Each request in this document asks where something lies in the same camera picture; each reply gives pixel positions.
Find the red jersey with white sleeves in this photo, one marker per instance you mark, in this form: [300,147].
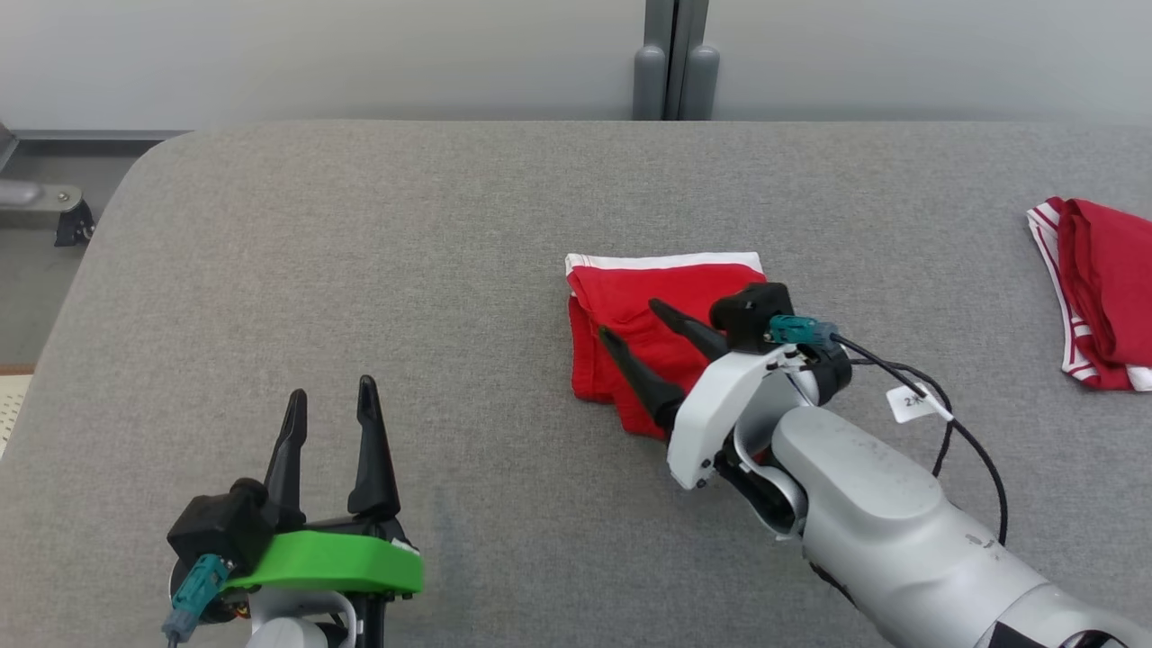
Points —
[1107,288]

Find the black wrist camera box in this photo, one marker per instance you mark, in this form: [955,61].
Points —
[751,315]
[220,526]

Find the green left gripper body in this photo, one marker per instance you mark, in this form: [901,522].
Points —
[342,562]

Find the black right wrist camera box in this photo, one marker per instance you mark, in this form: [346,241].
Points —
[751,315]

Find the black caster foot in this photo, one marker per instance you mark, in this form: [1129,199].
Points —
[75,225]

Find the grey metal bar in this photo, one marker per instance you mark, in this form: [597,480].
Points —
[36,195]

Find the beige perforated panel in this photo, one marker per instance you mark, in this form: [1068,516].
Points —
[13,405]

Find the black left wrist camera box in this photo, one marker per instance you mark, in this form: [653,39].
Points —
[220,526]

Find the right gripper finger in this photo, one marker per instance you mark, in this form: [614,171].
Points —
[693,331]
[643,378]

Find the grey metal partition post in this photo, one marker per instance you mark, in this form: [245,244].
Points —
[675,63]

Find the red garment with white waistband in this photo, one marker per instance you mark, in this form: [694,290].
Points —
[621,306]

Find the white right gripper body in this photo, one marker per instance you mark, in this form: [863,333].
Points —
[715,405]

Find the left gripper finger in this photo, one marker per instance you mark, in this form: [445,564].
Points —
[288,459]
[373,468]

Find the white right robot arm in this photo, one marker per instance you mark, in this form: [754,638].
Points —
[882,504]

